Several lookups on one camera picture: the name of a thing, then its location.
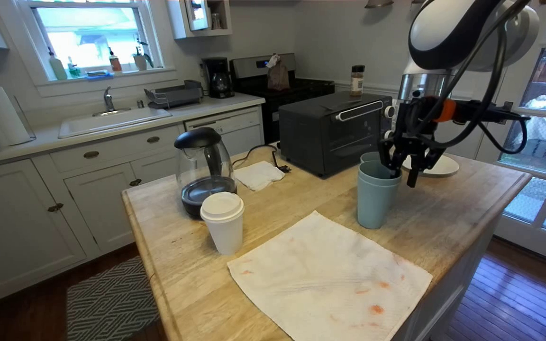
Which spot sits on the white wall cabinet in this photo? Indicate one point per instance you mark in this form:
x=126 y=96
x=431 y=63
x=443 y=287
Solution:
x=199 y=19

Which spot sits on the black coffee maker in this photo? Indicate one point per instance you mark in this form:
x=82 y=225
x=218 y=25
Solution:
x=218 y=78

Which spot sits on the brown paper bag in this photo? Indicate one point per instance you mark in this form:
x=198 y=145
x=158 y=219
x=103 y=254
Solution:
x=278 y=76

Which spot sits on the potted plant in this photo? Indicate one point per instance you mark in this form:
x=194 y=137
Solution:
x=141 y=59

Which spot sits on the white plate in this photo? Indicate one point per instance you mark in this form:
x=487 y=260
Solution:
x=443 y=166

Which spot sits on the green soap bottle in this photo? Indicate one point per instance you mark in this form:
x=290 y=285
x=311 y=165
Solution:
x=58 y=68

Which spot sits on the glass paned door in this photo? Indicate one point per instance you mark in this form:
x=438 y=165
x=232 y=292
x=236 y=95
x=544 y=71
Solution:
x=545 y=142

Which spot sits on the white kitchen cabinet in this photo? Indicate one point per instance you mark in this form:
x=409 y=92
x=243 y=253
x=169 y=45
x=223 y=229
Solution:
x=22 y=227

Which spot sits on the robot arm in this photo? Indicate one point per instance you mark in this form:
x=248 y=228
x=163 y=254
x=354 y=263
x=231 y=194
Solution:
x=448 y=33

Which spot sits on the toaster oven door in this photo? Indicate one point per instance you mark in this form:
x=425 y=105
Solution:
x=353 y=139

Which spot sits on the stained paper towel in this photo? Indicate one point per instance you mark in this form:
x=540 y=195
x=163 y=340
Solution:
x=325 y=279

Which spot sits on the orange soap bottle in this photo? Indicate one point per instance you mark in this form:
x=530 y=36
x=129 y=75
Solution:
x=115 y=62

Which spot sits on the glass electric kettle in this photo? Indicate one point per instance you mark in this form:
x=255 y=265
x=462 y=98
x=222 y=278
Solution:
x=204 y=175

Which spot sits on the spice bottle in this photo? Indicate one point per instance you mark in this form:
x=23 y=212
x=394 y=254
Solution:
x=357 y=83

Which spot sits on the black stove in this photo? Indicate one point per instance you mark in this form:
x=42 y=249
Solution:
x=301 y=92

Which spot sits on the blue sponge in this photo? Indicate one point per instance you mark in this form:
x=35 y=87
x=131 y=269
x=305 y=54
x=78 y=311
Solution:
x=98 y=74

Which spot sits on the light blue cup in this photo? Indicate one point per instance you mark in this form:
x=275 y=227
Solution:
x=371 y=169
x=375 y=203
x=368 y=156

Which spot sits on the silver tap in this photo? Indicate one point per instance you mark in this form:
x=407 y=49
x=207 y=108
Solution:
x=109 y=99

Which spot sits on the white dishwasher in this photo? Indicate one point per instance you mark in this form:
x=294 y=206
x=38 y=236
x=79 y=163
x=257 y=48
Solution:
x=240 y=130

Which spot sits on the window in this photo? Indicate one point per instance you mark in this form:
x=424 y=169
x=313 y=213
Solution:
x=90 y=38

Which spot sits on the folded white napkin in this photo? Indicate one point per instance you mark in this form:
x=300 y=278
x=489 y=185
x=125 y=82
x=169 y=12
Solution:
x=259 y=175

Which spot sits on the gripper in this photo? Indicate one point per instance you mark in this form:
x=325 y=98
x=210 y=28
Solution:
x=415 y=125

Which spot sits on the small green bottle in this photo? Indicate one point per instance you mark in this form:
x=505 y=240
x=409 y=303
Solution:
x=73 y=70

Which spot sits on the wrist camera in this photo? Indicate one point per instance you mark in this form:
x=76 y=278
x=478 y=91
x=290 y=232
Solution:
x=484 y=113

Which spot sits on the grey dish rack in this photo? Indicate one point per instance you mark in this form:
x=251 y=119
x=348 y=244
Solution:
x=173 y=94

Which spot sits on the toaster oven knob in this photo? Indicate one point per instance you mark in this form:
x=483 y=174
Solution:
x=389 y=112
x=388 y=135

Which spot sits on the white sink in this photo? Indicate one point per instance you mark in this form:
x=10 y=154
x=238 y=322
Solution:
x=112 y=121

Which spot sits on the white lidded paper cup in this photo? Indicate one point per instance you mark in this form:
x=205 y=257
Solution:
x=224 y=227

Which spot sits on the patterned grey rug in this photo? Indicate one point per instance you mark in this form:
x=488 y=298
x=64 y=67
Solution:
x=109 y=303

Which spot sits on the black toaster oven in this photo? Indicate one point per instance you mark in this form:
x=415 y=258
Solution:
x=311 y=132

